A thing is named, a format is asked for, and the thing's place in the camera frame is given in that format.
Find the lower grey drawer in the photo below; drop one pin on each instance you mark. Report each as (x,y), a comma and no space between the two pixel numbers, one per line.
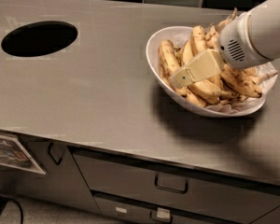
(139,212)

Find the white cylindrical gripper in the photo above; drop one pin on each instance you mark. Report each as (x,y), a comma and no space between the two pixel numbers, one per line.
(233,42)

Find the round black counter hole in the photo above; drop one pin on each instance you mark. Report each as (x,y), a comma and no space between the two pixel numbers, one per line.
(39,38)

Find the grey drawer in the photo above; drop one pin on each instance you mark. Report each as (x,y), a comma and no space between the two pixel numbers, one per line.
(202,196)
(139,212)

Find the upright yellow banana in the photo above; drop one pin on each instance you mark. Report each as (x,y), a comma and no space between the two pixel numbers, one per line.
(200,40)

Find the grey cabinet door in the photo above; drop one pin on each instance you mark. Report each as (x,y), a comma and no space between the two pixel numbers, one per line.
(62,183)

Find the white oval bowl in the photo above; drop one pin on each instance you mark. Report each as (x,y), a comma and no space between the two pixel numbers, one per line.
(152,52)

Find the spotted banana far left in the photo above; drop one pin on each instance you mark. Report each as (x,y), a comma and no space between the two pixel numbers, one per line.
(169,64)

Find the white paper bowl liner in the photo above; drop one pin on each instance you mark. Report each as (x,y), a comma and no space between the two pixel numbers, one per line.
(236,97)

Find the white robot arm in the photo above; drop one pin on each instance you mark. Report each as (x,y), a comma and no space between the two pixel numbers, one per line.
(270,33)

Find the dark brown rear banana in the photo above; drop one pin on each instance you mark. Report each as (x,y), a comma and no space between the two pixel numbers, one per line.
(225,22)

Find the framed poster on cabinet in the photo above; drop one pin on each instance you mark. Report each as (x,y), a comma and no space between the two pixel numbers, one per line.
(15,155)

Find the upper grey drawer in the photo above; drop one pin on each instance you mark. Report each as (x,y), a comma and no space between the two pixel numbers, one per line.
(202,196)

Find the large yellow middle banana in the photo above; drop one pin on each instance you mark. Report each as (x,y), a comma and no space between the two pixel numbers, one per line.
(210,89)

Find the brown spotted right banana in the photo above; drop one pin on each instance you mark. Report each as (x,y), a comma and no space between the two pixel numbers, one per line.
(237,80)

